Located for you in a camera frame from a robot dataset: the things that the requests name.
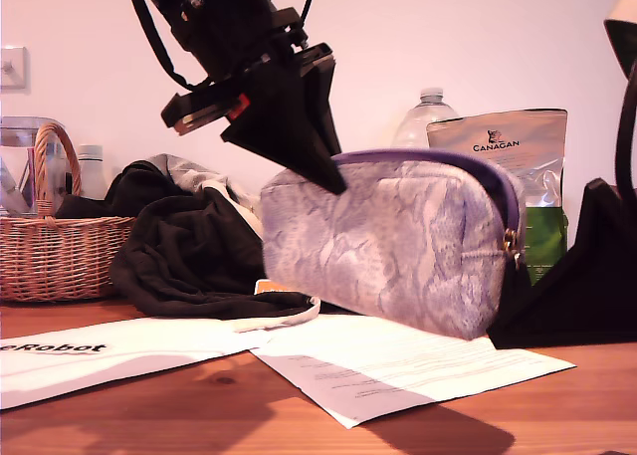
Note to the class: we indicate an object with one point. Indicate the purple snakeskin pencil case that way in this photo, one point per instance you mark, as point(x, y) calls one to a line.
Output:
point(388, 246)

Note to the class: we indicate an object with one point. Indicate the large clear water bottle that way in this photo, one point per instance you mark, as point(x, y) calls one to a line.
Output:
point(423, 121)

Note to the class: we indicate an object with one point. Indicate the white printed letter sheet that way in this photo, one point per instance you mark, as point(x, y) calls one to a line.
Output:
point(398, 365)

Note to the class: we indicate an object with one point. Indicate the white wall switch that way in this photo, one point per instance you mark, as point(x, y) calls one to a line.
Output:
point(15, 69)

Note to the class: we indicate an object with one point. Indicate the clear glass jug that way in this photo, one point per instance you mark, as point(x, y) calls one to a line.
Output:
point(20, 146)

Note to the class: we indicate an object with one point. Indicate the silver green Canagan bag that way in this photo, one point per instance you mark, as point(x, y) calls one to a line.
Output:
point(537, 141)

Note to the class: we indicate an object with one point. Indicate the white LeRobot printed sheet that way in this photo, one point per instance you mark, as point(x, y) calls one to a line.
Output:
point(124, 355)

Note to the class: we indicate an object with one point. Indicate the small orange card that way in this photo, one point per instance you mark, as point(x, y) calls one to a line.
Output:
point(266, 288)

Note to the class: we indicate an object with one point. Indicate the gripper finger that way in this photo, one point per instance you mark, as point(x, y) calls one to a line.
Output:
point(283, 131)
point(587, 286)
point(323, 106)

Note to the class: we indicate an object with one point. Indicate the dark brown grey-lined jacket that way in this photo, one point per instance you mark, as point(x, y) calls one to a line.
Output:
point(199, 256)

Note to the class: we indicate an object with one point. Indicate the white bottle grey cap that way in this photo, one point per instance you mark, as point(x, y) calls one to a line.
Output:
point(92, 176)

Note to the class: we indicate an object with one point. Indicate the woven wicker basket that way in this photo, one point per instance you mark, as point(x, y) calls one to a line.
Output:
point(60, 261)

